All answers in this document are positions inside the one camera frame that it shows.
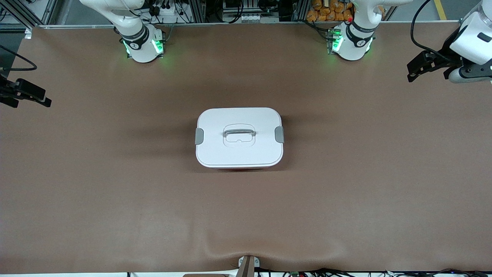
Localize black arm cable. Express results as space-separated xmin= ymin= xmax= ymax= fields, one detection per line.
xmin=410 ymin=0 xmax=449 ymax=58
xmin=0 ymin=44 xmax=38 ymax=72

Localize silver table edge rail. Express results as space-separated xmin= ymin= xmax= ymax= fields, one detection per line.
xmin=33 ymin=21 xmax=460 ymax=29

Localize metal bracket with brown post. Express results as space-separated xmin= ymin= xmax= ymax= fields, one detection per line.
xmin=238 ymin=255 xmax=261 ymax=277

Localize black electronics rack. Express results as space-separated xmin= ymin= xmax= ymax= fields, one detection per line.
xmin=204 ymin=0 xmax=308 ymax=23

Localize white power strip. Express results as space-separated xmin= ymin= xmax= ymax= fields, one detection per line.
xmin=152 ymin=3 xmax=181 ymax=18

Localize white box lid grey clips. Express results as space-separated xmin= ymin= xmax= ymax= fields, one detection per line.
xmin=195 ymin=107 xmax=285 ymax=169

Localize orange lumpy items bag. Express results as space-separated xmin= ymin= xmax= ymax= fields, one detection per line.
xmin=306 ymin=0 xmax=355 ymax=22

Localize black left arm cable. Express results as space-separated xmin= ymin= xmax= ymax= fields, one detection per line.
xmin=410 ymin=0 xmax=449 ymax=58

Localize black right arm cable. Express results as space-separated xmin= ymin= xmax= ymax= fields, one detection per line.
xmin=0 ymin=44 xmax=38 ymax=72

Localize aluminium frame strut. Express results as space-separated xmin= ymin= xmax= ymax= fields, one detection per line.
xmin=8 ymin=0 xmax=58 ymax=27

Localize brown table cover mat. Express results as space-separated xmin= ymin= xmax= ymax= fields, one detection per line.
xmin=0 ymin=22 xmax=492 ymax=274

